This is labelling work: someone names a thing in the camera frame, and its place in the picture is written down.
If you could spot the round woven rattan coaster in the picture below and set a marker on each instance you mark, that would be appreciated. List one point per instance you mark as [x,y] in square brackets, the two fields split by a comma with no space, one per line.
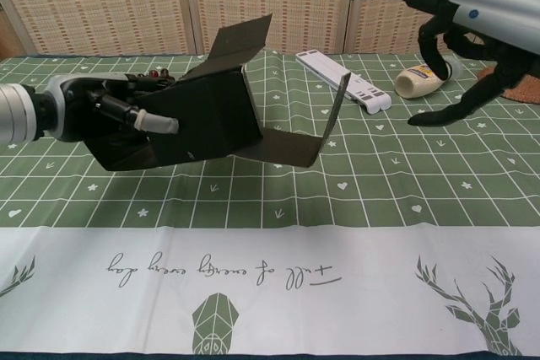
[527,92]

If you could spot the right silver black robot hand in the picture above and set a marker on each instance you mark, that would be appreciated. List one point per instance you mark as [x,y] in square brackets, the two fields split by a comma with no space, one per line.
[498,14]

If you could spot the green checked tablecloth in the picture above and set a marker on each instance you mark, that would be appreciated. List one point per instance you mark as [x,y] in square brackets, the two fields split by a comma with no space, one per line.
[84,292]

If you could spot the black cardboard folding box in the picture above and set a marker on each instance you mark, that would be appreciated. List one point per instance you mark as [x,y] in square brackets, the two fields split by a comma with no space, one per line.
[211,115]

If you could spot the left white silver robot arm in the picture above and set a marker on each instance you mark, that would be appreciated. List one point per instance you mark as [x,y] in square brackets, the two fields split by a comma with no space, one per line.
[17,113]

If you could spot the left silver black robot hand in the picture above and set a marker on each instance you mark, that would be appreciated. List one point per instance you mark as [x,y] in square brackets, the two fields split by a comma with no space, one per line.
[76,111]

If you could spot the white folding laptop stand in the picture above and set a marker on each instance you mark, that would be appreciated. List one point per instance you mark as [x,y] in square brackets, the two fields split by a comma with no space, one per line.
[320,65]

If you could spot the cream mayonnaise squeeze bottle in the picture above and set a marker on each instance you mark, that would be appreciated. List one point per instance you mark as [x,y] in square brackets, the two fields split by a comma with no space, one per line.
[415,82]

